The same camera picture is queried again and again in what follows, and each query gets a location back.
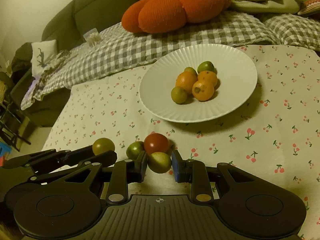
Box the blue plastic object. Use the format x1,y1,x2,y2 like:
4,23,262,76
0,142,12,167

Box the dark chair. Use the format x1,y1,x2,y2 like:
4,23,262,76
0,71,33,153

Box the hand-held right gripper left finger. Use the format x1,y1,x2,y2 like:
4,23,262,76
64,153,147,205

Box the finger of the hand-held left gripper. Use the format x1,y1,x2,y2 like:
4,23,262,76
29,151,117,184
2,145,95,170

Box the folded beige blankets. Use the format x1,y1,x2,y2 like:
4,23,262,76
230,0,300,14

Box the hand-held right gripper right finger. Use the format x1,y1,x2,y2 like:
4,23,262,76
172,150,253,203

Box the orange pumpkin cushion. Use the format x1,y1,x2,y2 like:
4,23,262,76
122,0,232,34

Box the cherry print tablecloth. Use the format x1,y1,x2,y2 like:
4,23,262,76
41,44,320,240

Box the small orange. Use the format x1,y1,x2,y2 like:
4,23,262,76
197,70,218,88

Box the purple floral cloth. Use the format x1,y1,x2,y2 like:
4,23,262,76
25,49,72,98

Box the green oval jujube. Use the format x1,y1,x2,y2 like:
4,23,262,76
126,141,145,160

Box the white pillow with dark print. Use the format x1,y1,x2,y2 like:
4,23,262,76
31,39,57,75

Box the red tomato fruit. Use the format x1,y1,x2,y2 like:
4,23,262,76
143,133,170,155

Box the white ribbed plate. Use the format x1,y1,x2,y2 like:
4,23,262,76
139,44,258,123

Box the large orange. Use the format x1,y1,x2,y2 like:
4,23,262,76
175,71,198,94

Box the small bright green jujube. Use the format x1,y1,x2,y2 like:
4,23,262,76
197,61,215,74

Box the pale yellow plum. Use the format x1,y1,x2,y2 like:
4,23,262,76
147,152,172,173

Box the dark cloth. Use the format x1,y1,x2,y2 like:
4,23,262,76
11,42,34,74

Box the olive green sofa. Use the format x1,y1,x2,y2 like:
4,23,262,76
10,0,220,128

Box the grey checkered blanket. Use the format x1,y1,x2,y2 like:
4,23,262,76
20,11,320,110

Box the olive brown plum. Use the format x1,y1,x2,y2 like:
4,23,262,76
92,137,116,155

